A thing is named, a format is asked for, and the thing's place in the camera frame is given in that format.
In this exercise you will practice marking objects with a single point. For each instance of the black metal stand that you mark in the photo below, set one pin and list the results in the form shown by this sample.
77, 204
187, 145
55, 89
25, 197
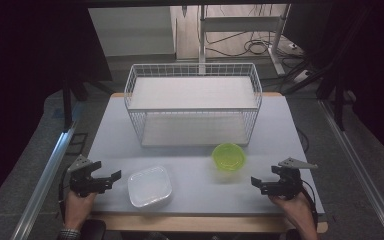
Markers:
67, 106
338, 100

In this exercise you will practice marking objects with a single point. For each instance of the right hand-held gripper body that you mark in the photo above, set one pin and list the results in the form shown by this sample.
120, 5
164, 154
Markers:
290, 185

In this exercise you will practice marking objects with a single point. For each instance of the wooden table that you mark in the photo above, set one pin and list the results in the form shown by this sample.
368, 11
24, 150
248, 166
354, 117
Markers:
196, 224

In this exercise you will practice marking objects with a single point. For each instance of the green translucent bowl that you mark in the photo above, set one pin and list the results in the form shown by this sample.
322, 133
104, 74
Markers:
228, 157

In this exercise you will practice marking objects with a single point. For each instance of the person's right hand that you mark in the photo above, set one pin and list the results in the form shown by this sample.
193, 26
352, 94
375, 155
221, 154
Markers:
298, 213

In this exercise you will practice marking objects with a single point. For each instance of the white power strip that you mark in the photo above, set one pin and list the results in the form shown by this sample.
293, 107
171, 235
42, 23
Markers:
302, 76

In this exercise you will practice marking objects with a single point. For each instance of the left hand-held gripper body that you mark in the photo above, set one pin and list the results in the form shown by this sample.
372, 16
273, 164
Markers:
83, 185

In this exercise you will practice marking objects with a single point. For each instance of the person's left hand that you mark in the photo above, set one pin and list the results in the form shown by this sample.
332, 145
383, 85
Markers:
76, 210

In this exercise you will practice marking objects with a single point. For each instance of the white square plastic container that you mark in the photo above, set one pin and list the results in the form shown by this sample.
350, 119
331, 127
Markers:
150, 186

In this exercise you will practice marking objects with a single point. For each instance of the white metal desk frame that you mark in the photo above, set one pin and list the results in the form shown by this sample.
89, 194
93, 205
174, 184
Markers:
240, 23

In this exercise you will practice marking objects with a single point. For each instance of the aluminium rail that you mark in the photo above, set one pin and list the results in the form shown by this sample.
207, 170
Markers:
45, 180
356, 160

